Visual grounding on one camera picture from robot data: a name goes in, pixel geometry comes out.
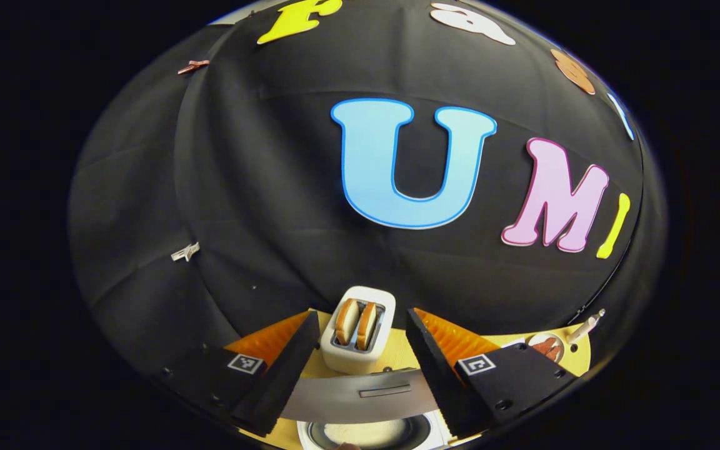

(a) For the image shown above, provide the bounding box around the white round plate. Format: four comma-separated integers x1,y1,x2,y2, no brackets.
526,332,566,364

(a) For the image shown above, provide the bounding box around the black backdrop cloth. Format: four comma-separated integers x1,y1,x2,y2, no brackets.
67,0,667,376

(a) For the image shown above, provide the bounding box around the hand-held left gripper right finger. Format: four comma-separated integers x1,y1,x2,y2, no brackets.
406,307,578,438

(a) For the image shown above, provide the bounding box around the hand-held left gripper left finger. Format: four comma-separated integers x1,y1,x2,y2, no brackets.
160,310,321,437

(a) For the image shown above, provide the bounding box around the white toaster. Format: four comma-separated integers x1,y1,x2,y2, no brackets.
321,286,397,376

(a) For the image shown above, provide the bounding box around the small pink label bottle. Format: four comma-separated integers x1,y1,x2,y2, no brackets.
566,309,606,344

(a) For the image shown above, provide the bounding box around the white rice cooker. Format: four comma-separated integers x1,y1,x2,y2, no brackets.
280,367,458,450

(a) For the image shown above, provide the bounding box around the toast slice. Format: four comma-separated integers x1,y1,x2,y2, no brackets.
335,298,361,346
356,302,378,351

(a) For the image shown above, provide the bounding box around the white rice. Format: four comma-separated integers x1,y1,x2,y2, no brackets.
322,420,411,448

